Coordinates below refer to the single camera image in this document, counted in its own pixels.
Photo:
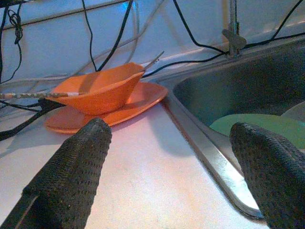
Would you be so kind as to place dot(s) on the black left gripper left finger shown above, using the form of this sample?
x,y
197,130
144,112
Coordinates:
x,y
64,181

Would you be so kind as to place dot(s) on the orange bowl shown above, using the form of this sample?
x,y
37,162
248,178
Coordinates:
x,y
102,95

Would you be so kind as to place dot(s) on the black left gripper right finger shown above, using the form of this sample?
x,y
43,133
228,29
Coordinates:
x,y
276,181

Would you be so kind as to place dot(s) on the green plate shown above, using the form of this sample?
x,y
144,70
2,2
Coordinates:
x,y
262,121

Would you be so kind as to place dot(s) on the stainless steel sink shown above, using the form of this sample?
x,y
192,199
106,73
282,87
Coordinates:
x,y
238,83

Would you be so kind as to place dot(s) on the white bowl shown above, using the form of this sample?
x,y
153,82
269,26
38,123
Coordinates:
x,y
295,111

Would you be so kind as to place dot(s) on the orange plate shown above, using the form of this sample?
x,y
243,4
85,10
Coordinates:
x,y
147,95

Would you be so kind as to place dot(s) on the metal faucet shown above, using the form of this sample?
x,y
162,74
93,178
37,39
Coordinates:
x,y
234,40

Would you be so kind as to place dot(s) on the patterned chopstick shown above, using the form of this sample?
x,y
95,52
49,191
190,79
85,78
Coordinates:
x,y
28,95

